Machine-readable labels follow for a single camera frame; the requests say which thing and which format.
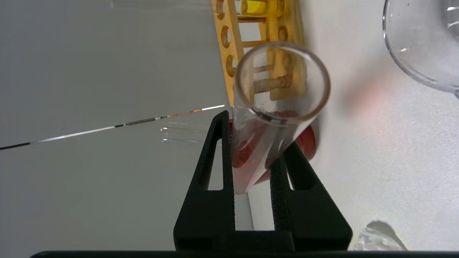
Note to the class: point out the clear glass dish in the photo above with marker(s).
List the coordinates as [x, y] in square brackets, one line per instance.
[419, 53]

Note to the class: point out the test tube with yellow pigment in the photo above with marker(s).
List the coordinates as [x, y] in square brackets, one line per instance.
[256, 7]

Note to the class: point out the crumpled white tissue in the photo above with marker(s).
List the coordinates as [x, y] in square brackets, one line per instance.
[376, 238]

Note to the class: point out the red cup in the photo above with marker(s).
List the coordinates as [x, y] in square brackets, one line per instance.
[306, 139]

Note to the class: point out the empty glass test tube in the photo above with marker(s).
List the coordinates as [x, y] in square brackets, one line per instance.
[179, 132]

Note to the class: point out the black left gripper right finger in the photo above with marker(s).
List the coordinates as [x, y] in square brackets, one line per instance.
[308, 218]

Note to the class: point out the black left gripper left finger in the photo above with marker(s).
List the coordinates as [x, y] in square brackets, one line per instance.
[208, 215]

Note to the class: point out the test tube with red pigment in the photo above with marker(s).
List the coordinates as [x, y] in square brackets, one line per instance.
[258, 143]

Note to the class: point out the wooden test tube rack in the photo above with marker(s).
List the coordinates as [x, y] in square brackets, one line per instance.
[229, 53]

